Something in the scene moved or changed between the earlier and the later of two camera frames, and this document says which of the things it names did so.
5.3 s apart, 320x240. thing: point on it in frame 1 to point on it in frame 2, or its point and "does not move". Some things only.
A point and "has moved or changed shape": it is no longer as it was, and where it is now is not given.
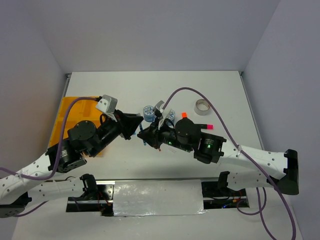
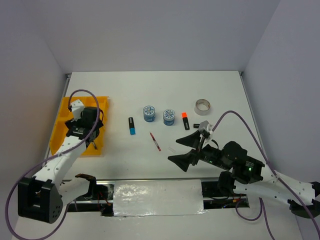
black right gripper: (151, 136) to (182, 160)
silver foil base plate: (158, 197) does not move
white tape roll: (202, 107) does not move
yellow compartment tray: (80, 110) does not move
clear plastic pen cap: (172, 150) does not move
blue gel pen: (142, 130) has moved or changed shape
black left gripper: (127, 123) to (72, 122)
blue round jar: (149, 115) does not move
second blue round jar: (171, 115) does not move
